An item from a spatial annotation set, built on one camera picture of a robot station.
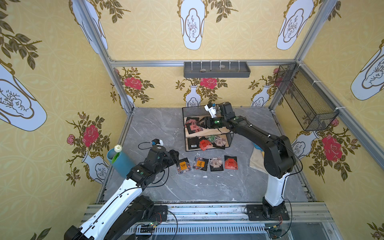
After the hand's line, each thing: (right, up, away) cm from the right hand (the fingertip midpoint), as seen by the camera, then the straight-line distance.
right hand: (195, 126), depth 87 cm
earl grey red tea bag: (-2, +5, +6) cm, 8 cm away
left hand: (-11, -15, -8) cm, 20 cm away
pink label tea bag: (-1, 0, +2) cm, 2 cm away
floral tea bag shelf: (+16, -11, +11) cm, 23 cm away
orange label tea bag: (+3, -23, +4) cm, 23 cm away
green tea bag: (+11, -8, +14) cm, 20 cm away
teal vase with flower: (-36, -18, -13) cm, 43 cm away
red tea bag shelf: (+6, -12, +11) cm, 17 cm away
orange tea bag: (-7, -25, +3) cm, 26 cm away
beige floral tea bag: (+13, -23, +4) cm, 26 cm away
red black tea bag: (+22, -23, +5) cm, 32 cm away
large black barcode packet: (-1, -12, +13) cm, 17 cm away
